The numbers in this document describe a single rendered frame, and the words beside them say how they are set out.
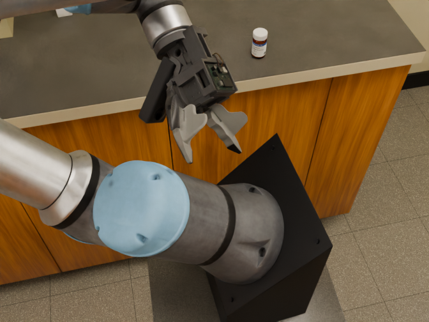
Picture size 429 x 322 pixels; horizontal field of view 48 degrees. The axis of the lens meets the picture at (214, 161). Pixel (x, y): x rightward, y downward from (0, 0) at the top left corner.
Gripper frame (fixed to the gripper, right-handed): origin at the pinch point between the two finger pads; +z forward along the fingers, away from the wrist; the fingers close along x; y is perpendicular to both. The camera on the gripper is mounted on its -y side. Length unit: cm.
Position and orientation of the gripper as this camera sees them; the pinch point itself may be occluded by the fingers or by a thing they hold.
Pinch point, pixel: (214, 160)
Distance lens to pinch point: 74.9
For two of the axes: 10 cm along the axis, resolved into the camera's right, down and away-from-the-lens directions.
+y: 7.5, -4.0, -5.2
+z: 4.0, 9.1, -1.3
